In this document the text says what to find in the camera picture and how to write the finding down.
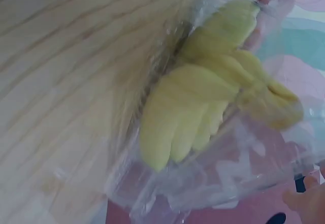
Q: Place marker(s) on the person's right hand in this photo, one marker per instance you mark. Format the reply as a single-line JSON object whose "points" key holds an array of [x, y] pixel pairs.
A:
{"points": [[311, 198]]}

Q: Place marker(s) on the person's right fingers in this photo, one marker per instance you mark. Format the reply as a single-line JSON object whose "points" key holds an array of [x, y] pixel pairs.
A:
{"points": [[308, 199]]}

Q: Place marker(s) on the yellow toy banana bunch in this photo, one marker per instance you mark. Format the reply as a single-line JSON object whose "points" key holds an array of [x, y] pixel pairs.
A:
{"points": [[177, 112]]}

